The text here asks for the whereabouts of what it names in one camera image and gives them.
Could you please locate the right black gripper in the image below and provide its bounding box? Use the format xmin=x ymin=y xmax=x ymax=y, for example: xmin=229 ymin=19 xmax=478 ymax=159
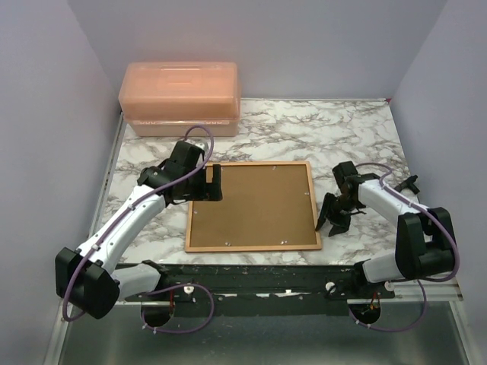
xmin=316 ymin=192 xmax=359 ymax=236

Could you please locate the orange wooden picture frame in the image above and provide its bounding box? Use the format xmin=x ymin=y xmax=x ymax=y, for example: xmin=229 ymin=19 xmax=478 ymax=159
xmin=184 ymin=160 xmax=323 ymax=252

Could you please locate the brown cardboard backing board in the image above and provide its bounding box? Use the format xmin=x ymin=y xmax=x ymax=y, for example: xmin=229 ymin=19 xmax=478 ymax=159
xmin=185 ymin=161 xmax=322 ymax=253

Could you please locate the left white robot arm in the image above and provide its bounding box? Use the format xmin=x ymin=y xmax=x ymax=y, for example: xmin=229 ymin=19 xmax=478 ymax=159
xmin=55 ymin=164 xmax=222 ymax=322

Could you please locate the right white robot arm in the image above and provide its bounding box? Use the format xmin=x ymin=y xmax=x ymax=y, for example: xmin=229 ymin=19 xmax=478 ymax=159
xmin=315 ymin=169 xmax=460 ymax=298

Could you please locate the orange translucent plastic storage box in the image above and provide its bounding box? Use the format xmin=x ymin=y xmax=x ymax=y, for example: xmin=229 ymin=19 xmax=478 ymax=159
xmin=119 ymin=62 xmax=241 ymax=137

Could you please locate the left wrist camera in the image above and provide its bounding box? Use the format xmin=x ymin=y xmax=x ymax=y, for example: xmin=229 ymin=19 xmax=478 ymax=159
xmin=169 ymin=141 xmax=205 ymax=169

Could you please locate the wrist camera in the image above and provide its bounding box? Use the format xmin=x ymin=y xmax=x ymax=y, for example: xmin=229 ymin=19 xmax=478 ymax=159
xmin=332 ymin=161 xmax=358 ymax=187
xmin=169 ymin=141 xmax=205 ymax=169

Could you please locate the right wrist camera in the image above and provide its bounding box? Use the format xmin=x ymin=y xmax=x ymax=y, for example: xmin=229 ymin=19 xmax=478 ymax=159
xmin=332 ymin=161 xmax=358 ymax=187

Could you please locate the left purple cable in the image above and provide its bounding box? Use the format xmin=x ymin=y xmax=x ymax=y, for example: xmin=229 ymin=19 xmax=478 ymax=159
xmin=62 ymin=125 xmax=216 ymax=335

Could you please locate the purple cable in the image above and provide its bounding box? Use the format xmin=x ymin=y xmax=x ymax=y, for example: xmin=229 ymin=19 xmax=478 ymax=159
xmin=62 ymin=125 xmax=216 ymax=335
xmin=348 ymin=163 xmax=461 ymax=332

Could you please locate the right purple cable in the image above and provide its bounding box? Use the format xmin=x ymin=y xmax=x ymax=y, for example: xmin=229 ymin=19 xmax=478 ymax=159
xmin=348 ymin=163 xmax=461 ymax=332

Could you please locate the aluminium extrusion frame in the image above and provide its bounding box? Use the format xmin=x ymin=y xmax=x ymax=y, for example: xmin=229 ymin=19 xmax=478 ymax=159
xmin=43 ymin=112 xmax=126 ymax=364

